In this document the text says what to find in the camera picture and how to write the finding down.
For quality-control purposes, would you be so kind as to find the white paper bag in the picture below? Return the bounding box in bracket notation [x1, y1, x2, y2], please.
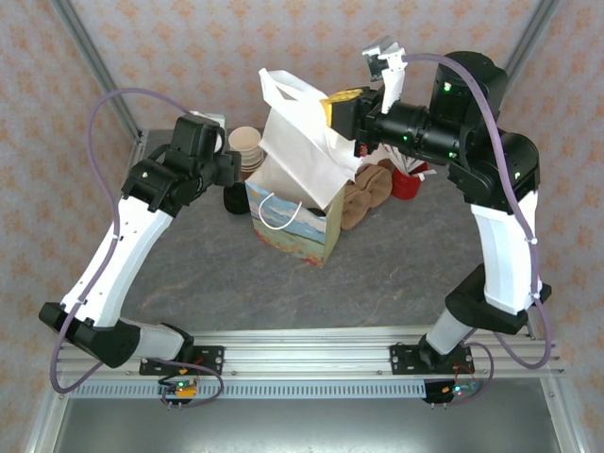
[258, 68, 361, 212]

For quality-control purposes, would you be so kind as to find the stack of paper cups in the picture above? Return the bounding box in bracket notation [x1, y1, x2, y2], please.
[228, 126, 265, 183]

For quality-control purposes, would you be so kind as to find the stack of black lids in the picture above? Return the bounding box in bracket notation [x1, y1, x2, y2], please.
[223, 183, 250, 216]

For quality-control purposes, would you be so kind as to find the red cup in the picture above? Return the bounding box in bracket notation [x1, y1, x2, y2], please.
[391, 162, 429, 201]

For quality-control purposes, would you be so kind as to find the brown pulp cup carrier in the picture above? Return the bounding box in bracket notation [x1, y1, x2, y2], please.
[339, 159, 394, 231]

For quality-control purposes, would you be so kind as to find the small control circuit board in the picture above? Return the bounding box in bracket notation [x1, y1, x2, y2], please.
[158, 376, 200, 408]
[423, 377, 483, 406]

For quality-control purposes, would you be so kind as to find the grey metal panel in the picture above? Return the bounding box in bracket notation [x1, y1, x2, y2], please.
[46, 398, 567, 453]

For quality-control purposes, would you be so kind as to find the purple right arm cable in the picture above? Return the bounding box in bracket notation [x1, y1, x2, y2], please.
[404, 52, 553, 407]

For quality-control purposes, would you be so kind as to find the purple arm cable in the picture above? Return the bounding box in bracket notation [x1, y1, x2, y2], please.
[50, 88, 224, 411]
[404, 52, 553, 407]

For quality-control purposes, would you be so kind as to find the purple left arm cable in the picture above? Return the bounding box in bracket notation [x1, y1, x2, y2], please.
[50, 88, 224, 411]

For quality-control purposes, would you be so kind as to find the aluminium frame post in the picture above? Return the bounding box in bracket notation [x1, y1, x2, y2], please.
[505, 0, 563, 86]
[50, 0, 143, 143]

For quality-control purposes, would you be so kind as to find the wide aluminium base rail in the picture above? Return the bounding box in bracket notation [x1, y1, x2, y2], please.
[50, 328, 566, 379]

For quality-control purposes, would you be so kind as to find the slotted grey cable duct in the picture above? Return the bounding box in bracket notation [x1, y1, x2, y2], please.
[70, 382, 428, 400]

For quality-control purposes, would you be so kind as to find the aluminium frame leg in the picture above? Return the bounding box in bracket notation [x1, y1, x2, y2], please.
[542, 377, 591, 453]
[23, 377, 72, 453]

